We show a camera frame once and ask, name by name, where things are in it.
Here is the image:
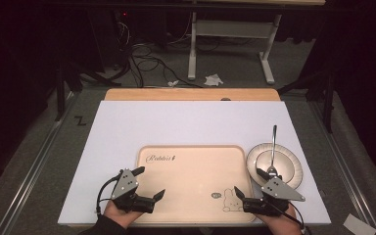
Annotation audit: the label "white metal desk frame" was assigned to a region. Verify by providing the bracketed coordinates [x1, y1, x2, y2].
[187, 11, 284, 85]

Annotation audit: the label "white board mat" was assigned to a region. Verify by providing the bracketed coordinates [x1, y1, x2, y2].
[57, 100, 332, 227]

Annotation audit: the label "wooden table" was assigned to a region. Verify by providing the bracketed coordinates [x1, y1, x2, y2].
[104, 87, 281, 102]

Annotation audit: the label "black metal stand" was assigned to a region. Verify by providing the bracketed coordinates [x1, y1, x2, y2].
[54, 61, 122, 122]
[276, 69, 338, 134]

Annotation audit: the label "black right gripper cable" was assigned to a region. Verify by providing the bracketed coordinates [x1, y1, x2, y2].
[273, 200, 308, 235]

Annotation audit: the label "white round plate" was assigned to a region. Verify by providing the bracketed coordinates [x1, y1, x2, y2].
[246, 142, 305, 191]

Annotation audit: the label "beige tray with rabbit print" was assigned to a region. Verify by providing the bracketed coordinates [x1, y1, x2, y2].
[136, 144, 258, 225]

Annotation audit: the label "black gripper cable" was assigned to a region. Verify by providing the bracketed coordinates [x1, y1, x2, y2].
[273, 200, 308, 235]
[95, 174, 122, 215]

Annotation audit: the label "flat white paper sheet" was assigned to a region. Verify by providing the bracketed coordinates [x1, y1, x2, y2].
[342, 212, 376, 235]

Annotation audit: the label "person's right hand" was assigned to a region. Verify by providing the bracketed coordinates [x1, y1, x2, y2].
[255, 205, 304, 235]

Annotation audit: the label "large crumpled white paper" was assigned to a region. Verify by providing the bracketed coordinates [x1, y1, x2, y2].
[204, 73, 225, 87]

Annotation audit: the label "metal spoon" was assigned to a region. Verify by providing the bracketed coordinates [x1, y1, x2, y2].
[266, 124, 279, 179]

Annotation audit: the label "black floor cables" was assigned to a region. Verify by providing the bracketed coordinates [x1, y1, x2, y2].
[117, 41, 204, 89]

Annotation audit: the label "metal floor rail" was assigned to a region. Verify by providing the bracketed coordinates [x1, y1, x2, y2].
[0, 92, 76, 235]
[307, 100, 376, 235]

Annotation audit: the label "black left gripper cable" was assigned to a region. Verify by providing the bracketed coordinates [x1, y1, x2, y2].
[95, 174, 122, 215]

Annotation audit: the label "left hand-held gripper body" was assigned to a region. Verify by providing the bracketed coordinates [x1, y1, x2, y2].
[110, 167, 156, 214]

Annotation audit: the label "person's left hand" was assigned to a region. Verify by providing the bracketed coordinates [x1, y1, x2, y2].
[103, 199, 145, 230]

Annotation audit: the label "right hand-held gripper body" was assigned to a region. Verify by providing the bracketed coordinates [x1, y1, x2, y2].
[242, 176, 306, 217]

